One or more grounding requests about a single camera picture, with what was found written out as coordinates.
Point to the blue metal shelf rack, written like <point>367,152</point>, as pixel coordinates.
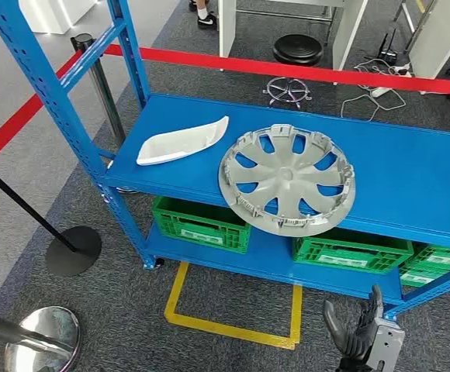
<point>403,174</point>

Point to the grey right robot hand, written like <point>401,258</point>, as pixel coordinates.
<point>354,339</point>

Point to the person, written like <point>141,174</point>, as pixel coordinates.
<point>206,21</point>

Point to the white plastic trim part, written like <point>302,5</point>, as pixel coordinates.
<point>178,146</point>

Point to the white power strip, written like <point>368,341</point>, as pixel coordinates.
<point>402,71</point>
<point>380,92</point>

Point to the black wifi router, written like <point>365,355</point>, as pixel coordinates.
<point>387,55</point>

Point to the black stanchion with disc base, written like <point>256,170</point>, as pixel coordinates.
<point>73,254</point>

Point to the white panel cabinet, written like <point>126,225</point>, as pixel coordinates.
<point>442,36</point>

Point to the stanchion with chrome dome base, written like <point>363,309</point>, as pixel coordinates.
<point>50,328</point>

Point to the black round stool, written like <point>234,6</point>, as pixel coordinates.
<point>298,50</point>

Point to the white desk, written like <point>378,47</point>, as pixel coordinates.
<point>227,25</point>

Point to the green plastic crate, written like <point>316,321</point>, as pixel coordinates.
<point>423,251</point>
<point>411,273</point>
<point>348,256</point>
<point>194,226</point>

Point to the white display plinth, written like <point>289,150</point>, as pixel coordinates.
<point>54,15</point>

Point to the chrome stanchion post black cap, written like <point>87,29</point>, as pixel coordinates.
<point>104,92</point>

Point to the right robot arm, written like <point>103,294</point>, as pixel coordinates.
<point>351,367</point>

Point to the grey plastic wheel hubcap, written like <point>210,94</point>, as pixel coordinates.
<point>286,174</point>

